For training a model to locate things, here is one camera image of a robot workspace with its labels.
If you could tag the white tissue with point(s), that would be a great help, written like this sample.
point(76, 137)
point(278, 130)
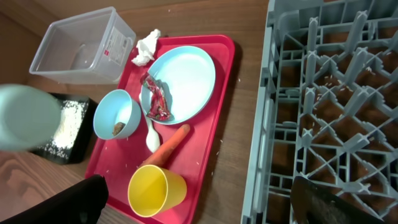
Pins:
point(146, 48)

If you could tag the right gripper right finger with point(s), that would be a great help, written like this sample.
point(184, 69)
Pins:
point(314, 205)

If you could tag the white plastic spoon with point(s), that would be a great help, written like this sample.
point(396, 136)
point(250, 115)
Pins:
point(152, 138)

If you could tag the white rice pile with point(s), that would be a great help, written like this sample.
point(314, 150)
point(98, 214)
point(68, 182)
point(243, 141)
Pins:
point(60, 145)

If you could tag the light blue plate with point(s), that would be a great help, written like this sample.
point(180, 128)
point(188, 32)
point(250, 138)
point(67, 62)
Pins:
point(187, 75)

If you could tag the red serving tray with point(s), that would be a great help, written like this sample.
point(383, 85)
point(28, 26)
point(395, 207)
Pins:
point(117, 160)

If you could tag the green bowl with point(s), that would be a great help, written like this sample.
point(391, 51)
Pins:
point(29, 117)

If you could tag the yellow plastic cup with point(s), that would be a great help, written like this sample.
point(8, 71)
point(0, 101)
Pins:
point(153, 190)

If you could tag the orange carrot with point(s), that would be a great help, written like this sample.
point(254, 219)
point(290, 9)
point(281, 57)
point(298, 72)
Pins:
point(161, 156)

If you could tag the grey dishwasher rack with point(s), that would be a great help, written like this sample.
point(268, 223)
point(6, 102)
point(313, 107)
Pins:
point(326, 108)

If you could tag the clear plastic bin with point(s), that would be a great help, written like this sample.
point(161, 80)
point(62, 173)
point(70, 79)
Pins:
point(87, 49)

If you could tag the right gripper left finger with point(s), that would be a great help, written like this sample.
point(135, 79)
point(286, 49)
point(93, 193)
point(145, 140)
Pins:
point(80, 203)

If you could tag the brown food scrap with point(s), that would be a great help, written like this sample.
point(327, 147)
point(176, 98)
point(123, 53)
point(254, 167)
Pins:
point(118, 127)

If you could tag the black plastic tray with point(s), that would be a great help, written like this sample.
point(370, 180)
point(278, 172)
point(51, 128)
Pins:
point(84, 135)

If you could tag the light blue bowl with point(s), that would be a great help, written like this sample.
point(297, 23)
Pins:
point(116, 106)

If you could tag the red snack wrapper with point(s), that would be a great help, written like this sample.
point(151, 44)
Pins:
point(159, 109)

